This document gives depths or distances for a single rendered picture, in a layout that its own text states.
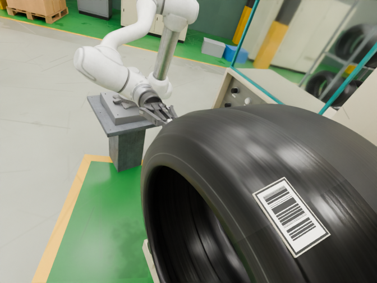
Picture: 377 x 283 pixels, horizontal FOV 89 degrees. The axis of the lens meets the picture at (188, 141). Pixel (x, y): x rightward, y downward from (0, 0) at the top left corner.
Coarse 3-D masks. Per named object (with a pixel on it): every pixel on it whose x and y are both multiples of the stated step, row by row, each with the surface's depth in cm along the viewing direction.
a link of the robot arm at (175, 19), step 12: (168, 0) 96; (180, 0) 97; (192, 0) 99; (168, 12) 100; (180, 12) 100; (192, 12) 101; (168, 24) 106; (180, 24) 105; (168, 36) 113; (168, 48) 119; (156, 60) 130; (168, 60) 126; (156, 72) 135; (156, 84) 139; (168, 84) 148; (168, 96) 152
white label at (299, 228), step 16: (256, 192) 19; (272, 192) 19; (288, 192) 19; (272, 208) 18; (288, 208) 18; (304, 208) 18; (272, 224) 18; (288, 224) 17; (304, 224) 17; (320, 224) 17; (288, 240) 17; (304, 240) 17; (320, 240) 17
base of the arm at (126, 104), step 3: (114, 96) 152; (117, 96) 152; (114, 99) 147; (117, 99) 148; (120, 99) 148; (123, 99) 147; (114, 102) 146; (117, 102) 148; (120, 102) 149; (123, 102) 149; (126, 102) 149; (129, 102) 149; (132, 102) 150; (123, 105) 148; (126, 105) 148; (129, 105) 150; (132, 105) 151; (135, 105) 153; (126, 108) 148
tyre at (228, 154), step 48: (192, 144) 28; (240, 144) 24; (288, 144) 23; (336, 144) 26; (144, 192) 51; (192, 192) 71; (240, 192) 21; (336, 192) 19; (192, 240) 68; (240, 240) 21; (336, 240) 17
